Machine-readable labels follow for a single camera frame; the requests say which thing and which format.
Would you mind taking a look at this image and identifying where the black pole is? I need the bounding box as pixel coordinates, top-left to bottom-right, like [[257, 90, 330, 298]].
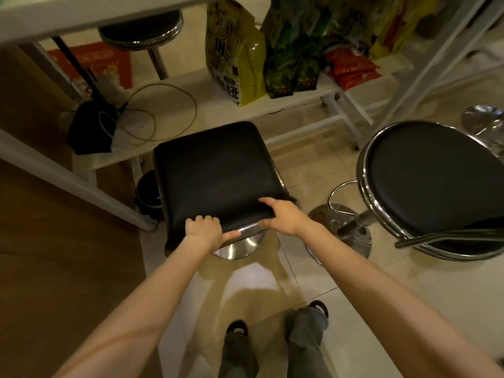
[[52, 36, 104, 103]]

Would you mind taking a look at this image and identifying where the person's leg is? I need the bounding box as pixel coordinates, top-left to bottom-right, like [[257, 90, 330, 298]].
[[218, 332, 260, 378], [285, 306, 336, 378]]

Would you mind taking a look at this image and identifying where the person's left leg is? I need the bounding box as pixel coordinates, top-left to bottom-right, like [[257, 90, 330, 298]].
[[218, 332, 260, 378]]

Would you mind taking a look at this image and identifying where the red packet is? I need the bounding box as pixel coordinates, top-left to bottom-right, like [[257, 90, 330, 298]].
[[324, 47, 383, 92]]

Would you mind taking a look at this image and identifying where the white table with lower shelf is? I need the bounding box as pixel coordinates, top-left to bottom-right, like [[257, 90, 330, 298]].
[[0, 0, 398, 233]]

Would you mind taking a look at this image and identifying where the person's left forearm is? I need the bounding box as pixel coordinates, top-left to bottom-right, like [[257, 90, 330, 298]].
[[52, 237, 217, 378]]

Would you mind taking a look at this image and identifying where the white power adapter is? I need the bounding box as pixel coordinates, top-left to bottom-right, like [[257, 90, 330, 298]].
[[102, 76, 129, 108]]

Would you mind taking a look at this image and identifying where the person's left hand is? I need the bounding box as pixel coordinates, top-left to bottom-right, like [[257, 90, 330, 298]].
[[184, 215, 242, 252]]

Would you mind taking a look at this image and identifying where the person's right hand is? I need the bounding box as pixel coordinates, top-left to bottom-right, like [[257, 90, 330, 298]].
[[258, 197, 312, 238]]

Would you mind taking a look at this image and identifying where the person's black shoe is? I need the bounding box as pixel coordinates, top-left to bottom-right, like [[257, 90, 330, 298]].
[[226, 319, 249, 337], [309, 300, 330, 320]]

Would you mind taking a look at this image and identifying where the black pouch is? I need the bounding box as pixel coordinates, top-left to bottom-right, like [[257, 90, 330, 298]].
[[65, 100, 119, 156]]

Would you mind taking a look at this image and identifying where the white cable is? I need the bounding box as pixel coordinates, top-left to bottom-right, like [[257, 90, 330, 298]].
[[98, 83, 198, 148]]

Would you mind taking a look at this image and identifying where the chrome stool base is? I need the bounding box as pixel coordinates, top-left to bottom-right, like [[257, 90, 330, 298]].
[[461, 104, 504, 162]]

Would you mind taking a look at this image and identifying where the yellow printed bag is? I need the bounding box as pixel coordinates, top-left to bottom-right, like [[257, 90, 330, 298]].
[[204, 0, 268, 108]]

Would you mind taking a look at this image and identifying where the person's right black shoe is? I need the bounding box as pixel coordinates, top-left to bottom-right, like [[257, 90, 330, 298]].
[[309, 300, 330, 320]]

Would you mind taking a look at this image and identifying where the black waste bin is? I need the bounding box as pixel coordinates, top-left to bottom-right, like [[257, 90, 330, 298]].
[[133, 169, 164, 222]]

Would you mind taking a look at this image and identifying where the person's right leg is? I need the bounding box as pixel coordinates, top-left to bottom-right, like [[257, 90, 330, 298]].
[[285, 306, 336, 378]]

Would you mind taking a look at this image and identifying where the white metal table frame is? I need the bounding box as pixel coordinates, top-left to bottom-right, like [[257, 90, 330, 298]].
[[366, 0, 504, 135]]

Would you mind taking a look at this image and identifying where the person's right forearm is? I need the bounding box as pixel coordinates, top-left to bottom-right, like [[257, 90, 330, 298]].
[[295, 222, 504, 378]]

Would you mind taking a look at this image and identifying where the person's left black shoe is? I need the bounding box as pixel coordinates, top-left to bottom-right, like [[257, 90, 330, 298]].
[[226, 319, 249, 337]]

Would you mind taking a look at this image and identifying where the round black chrome stool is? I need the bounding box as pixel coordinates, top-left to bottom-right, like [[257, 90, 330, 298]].
[[97, 9, 185, 80], [307, 120, 504, 265]]

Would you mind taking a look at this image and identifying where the yellow and red bag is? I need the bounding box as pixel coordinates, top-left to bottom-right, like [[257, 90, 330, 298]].
[[333, 0, 442, 60]]

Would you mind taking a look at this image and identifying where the green printed bag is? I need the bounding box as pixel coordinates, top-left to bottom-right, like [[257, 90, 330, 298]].
[[293, 0, 332, 92], [260, 0, 301, 100]]

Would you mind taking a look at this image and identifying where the square black cushioned stool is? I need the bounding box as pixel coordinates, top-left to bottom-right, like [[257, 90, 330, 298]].
[[153, 120, 296, 261]]

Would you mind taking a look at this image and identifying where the red floor mat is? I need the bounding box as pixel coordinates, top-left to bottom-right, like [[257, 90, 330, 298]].
[[47, 42, 134, 90]]

